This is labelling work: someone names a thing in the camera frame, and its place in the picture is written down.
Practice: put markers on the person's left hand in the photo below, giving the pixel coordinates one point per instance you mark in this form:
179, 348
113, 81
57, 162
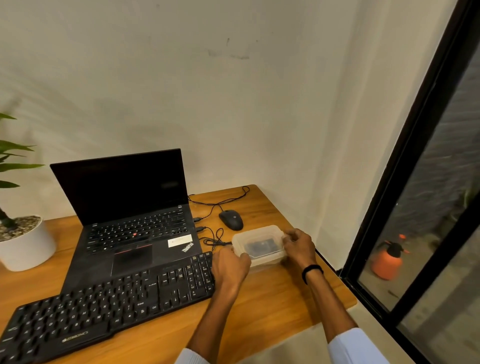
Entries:
228, 266

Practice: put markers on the person's right hand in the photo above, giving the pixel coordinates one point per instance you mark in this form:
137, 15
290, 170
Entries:
302, 249

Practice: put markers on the person's right thumb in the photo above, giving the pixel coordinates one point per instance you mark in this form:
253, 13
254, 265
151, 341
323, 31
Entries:
288, 247

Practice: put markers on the person's left thumb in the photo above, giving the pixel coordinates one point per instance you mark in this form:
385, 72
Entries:
245, 258

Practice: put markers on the clear plastic container with lid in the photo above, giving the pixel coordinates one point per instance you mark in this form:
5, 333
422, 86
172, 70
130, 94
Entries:
262, 234

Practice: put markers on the person's left forearm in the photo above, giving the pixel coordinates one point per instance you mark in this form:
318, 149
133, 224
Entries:
213, 322

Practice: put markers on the person's right forearm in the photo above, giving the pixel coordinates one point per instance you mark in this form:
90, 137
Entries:
337, 322

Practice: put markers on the dark item inside container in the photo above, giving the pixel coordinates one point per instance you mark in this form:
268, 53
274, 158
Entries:
262, 247

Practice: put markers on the black wristband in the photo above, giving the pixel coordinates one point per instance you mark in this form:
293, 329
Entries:
312, 269

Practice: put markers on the black computer mouse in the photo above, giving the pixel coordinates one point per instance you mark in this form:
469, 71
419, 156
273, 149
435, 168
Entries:
231, 220

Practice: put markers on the orange spray bottle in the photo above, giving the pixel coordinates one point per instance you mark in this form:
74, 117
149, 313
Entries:
386, 264

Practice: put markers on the black laptop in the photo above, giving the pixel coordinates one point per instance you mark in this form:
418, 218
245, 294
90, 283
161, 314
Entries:
123, 195

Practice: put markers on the black keyboard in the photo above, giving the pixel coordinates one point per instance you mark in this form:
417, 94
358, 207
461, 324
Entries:
93, 303

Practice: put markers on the white plant pot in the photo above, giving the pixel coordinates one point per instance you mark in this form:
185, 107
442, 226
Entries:
26, 251

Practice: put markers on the grey pebbles in pot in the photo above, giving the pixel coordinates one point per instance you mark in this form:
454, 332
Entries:
18, 227

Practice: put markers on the green leafy plant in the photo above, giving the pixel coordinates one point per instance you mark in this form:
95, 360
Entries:
15, 167

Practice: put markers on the black window frame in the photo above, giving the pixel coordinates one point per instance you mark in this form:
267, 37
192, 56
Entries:
412, 123

